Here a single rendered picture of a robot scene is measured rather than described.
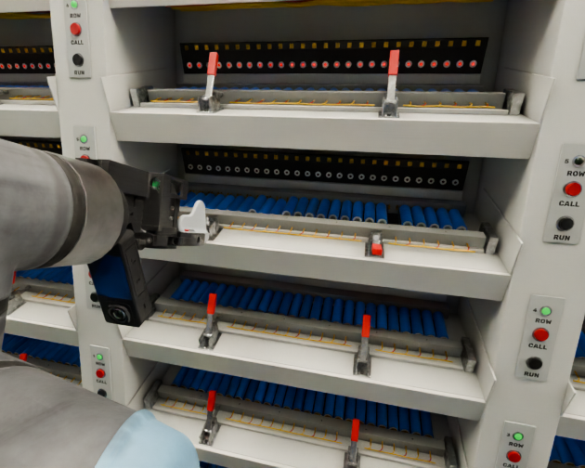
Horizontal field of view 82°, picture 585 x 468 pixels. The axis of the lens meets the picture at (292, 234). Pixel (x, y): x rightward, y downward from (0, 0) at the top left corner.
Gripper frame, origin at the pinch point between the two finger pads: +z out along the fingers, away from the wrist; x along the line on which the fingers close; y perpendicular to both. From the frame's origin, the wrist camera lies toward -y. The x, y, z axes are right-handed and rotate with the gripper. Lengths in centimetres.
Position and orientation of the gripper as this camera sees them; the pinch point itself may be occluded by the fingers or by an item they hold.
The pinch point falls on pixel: (191, 238)
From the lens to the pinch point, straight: 52.1
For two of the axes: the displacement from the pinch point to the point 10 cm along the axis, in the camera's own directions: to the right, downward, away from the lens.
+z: 2.0, 0.2, 9.8
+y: 0.9, -10.0, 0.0
